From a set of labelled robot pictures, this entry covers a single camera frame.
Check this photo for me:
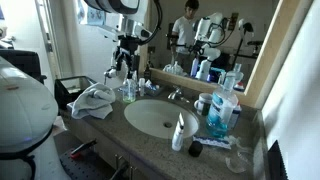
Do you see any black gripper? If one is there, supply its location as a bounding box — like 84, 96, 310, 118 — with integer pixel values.
104, 37, 140, 82

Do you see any clear liquid soap bottle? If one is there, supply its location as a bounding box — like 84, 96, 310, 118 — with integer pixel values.
122, 79, 136, 103

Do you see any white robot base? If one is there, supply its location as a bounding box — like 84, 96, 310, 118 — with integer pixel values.
0, 58, 70, 180

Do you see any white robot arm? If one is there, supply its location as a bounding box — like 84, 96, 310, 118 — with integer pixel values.
84, 0, 163, 79

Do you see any small white toiletry bottle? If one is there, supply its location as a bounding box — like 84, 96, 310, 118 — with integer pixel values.
139, 78, 145, 96

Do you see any blue mouthwash bottle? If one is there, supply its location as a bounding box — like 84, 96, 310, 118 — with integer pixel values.
206, 63, 244, 138

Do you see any white crumpled towel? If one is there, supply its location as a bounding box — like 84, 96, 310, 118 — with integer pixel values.
67, 83, 116, 119

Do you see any white oval sink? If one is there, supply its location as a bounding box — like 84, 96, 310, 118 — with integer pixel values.
124, 99, 199, 139

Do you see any chrome sink faucet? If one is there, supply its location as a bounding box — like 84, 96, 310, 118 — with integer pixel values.
168, 86, 189, 103

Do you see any wood framed mirror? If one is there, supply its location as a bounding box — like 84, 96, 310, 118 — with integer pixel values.
138, 0, 314, 109

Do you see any white green mug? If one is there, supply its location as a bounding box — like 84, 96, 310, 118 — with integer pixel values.
194, 93, 212, 116

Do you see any white lotion tube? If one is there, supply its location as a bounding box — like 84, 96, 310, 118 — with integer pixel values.
172, 114, 184, 151

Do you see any black round cap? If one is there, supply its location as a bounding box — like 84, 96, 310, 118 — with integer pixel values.
188, 141, 203, 157

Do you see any blue white toothpaste tube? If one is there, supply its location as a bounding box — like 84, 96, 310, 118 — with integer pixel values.
193, 135, 231, 149

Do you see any clear plastic wrapper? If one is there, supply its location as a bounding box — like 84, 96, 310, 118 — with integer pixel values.
225, 136, 253, 174

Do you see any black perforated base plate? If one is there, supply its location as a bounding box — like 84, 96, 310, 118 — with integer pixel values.
59, 150, 115, 180

